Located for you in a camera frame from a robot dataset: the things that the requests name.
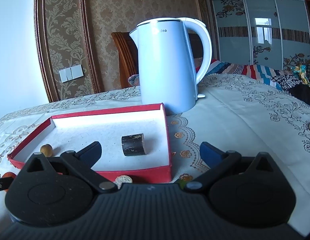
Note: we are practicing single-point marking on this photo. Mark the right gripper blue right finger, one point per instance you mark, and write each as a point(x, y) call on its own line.
point(219, 162)

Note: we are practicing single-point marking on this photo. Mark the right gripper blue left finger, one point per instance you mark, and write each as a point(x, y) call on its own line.
point(80, 163)

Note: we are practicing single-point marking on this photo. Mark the small orange tangerine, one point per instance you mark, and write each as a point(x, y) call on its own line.
point(9, 174)

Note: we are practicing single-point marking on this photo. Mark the dark sugarcane piece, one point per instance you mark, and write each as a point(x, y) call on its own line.
point(123, 179)
point(133, 145)

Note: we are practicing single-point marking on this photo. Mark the green cucumber piece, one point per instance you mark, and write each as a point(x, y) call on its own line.
point(181, 183)

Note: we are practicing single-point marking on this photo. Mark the small tan longan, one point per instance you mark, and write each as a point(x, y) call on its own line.
point(47, 150)

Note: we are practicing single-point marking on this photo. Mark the red shallow box tray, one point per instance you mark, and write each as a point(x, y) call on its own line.
point(74, 131)

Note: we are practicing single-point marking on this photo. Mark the floral lace tablecloth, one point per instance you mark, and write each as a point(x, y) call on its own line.
point(238, 113)

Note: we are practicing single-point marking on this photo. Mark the patterned pillow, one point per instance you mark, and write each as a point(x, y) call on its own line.
point(134, 80)

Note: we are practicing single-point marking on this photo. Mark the white electric kettle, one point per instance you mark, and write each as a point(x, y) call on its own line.
point(167, 73)

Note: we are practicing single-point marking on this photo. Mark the striped colourful bedding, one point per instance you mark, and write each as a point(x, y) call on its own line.
point(256, 71)

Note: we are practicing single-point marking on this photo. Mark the dark clothes pile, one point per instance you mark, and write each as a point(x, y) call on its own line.
point(301, 84)

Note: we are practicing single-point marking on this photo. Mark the sliding glass wardrobe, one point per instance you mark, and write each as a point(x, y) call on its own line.
point(273, 33)

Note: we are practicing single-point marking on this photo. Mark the white wall switch panel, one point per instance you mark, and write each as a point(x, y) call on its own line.
point(71, 73)

